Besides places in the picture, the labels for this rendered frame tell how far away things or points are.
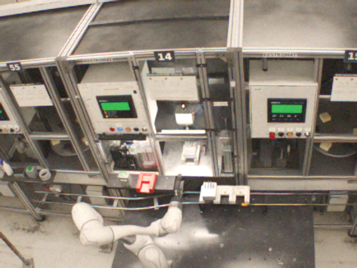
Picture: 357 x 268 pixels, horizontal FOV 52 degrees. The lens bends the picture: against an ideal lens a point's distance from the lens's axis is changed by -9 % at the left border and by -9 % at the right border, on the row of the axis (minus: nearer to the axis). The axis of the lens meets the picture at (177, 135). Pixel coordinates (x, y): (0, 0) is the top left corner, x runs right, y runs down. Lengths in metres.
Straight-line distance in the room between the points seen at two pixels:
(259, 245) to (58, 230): 2.19
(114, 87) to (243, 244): 1.45
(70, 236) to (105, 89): 2.00
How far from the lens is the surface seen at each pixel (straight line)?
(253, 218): 3.10
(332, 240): 3.84
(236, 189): 3.03
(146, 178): 3.08
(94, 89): 2.63
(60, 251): 4.12
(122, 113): 2.68
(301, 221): 3.10
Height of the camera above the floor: 3.29
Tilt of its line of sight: 45 degrees down
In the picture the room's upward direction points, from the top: 12 degrees counter-clockwise
